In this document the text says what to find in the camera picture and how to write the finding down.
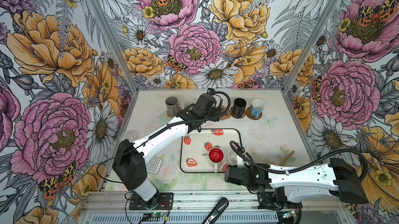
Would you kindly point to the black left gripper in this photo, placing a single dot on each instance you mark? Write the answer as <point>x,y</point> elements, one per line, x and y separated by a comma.
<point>216,111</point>

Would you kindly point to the cork paw print coaster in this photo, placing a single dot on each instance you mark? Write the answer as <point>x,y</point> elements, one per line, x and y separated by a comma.
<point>226,116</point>

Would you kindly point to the grey metal mug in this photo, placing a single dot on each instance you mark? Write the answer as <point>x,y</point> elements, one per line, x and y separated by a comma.
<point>172,105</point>

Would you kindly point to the black mug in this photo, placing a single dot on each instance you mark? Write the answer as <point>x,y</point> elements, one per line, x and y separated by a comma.
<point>239,106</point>

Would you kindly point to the light blue mug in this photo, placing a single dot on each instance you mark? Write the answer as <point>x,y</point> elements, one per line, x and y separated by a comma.
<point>256,107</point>

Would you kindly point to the white mug purple handle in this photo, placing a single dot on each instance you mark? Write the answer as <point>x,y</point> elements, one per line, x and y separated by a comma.
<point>189,103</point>

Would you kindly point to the scratched brown round wooden coaster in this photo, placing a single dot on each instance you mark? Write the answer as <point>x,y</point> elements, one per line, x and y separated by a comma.
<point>235,116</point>

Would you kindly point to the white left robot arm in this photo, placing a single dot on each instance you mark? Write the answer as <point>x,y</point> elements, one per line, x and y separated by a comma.
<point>132,157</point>

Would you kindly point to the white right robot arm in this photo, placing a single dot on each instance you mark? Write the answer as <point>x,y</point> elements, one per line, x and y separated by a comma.
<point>276,187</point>

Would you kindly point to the white strawberry print tray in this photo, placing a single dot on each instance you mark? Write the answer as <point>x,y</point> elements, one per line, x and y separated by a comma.
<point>196,145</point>

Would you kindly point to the wooden stick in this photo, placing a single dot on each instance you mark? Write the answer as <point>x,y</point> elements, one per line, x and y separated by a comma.
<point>286,158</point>

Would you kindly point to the black handheld device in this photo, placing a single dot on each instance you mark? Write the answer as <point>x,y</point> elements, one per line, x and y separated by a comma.
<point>217,211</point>

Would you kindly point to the white scientific calculator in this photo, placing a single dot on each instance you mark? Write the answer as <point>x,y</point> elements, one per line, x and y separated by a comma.
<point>154,165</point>

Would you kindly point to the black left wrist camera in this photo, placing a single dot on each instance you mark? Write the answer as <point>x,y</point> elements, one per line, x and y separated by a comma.
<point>203,105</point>

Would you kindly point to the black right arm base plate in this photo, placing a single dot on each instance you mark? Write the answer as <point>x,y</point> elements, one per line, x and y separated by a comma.
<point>268,200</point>

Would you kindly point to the aluminium front rail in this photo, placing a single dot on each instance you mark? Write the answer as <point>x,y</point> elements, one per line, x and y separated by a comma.
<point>197,201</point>

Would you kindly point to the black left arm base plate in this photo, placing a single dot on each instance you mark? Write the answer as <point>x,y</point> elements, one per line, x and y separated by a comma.
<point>161,201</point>

